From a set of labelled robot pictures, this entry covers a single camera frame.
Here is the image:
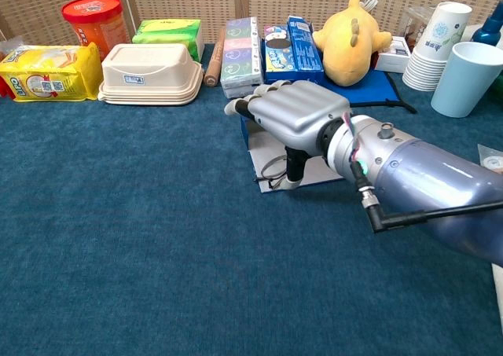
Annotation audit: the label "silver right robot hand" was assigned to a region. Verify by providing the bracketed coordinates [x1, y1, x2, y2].
[223, 79, 353, 190]

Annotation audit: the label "blue glasses box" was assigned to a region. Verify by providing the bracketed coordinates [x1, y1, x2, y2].
[239, 114, 347, 194]

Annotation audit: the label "black wire-frame eyeglasses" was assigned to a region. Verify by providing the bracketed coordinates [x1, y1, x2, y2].
[255, 154, 290, 188]

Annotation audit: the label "blue yellow cookie box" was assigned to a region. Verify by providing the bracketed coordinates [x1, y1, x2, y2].
[262, 24, 296, 86]

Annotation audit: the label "pastel tissue multipack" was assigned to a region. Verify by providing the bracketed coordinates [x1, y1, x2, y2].
[219, 16, 266, 100]

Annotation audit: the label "yellow plush toy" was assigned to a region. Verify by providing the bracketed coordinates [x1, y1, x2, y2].
[312, 0, 393, 88]

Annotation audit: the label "blue cloth mat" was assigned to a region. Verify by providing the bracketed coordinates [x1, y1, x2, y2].
[242, 41, 417, 115]

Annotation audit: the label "wooden rolling pin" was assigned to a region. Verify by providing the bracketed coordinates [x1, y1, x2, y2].
[203, 27, 227, 88]

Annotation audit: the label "small white box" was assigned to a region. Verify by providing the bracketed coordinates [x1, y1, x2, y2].
[373, 35, 413, 74]

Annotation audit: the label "green tissue pack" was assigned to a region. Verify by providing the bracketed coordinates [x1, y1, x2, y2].
[131, 18, 205, 63]

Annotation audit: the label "beige plastic lunch box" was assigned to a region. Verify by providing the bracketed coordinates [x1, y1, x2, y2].
[97, 42, 204, 106]

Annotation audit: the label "stack of paper cups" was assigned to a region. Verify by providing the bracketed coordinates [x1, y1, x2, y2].
[402, 1, 473, 93]

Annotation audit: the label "light blue mug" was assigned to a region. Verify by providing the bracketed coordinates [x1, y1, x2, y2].
[430, 41, 503, 119]

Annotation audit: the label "cream tote in clear bag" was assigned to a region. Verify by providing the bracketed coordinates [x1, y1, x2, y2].
[476, 143, 503, 317]

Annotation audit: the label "green bottle with blue cap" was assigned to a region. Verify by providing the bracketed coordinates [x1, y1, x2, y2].
[471, 0, 503, 105]

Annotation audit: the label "teal felt table cover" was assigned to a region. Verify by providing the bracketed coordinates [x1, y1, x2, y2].
[0, 43, 503, 356]

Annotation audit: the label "orange tub with red lid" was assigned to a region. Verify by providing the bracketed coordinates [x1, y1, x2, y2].
[61, 0, 130, 62]

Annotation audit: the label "yellow biscuit package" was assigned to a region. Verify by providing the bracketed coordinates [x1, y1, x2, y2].
[0, 42, 104, 104]

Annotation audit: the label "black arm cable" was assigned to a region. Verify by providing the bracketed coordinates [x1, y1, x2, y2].
[349, 161, 503, 233]

